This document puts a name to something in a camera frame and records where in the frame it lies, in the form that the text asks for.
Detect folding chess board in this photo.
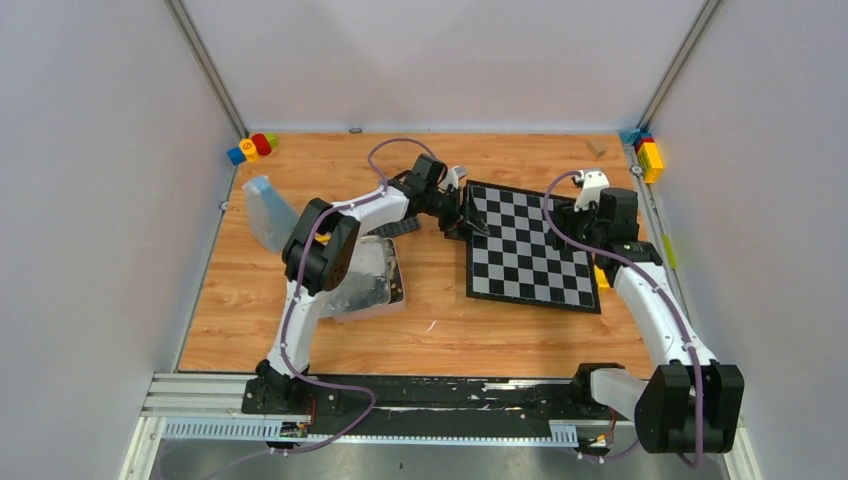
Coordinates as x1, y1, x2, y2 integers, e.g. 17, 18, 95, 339
466, 181, 601, 314

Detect silver tin lid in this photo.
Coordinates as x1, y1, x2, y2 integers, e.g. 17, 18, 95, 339
319, 235, 391, 318

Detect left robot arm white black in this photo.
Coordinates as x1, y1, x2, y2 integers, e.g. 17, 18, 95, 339
241, 154, 488, 415

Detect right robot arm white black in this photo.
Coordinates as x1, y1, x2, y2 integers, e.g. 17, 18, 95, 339
543, 187, 745, 459

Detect grey lego baseplate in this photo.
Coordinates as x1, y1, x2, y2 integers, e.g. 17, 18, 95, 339
373, 216, 421, 238

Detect yellow plastic block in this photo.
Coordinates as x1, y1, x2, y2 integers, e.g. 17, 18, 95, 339
594, 266, 611, 289

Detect small wooden block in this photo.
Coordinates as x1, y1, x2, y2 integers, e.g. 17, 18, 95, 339
586, 139, 607, 158

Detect stacked coloured bricks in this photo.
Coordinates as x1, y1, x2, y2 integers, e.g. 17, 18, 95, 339
618, 129, 665, 184

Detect pink tin box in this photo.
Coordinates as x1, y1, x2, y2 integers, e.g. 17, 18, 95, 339
331, 238, 406, 324

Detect coloured toy blocks cluster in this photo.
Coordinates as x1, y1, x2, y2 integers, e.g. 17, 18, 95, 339
226, 133, 279, 166

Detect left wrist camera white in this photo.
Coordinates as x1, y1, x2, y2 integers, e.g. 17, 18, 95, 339
438, 165, 468, 191

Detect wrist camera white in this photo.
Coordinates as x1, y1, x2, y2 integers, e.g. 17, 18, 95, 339
438, 165, 468, 191
573, 168, 610, 212

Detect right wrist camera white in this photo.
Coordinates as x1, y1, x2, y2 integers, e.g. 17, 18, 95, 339
573, 168, 610, 212

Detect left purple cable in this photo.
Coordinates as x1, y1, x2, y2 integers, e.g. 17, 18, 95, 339
225, 137, 439, 458

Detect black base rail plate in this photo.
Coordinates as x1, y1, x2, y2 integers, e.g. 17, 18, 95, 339
241, 374, 630, 439

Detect aluminium frame rail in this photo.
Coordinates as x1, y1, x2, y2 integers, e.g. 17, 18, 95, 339
119, 372, 763, 480

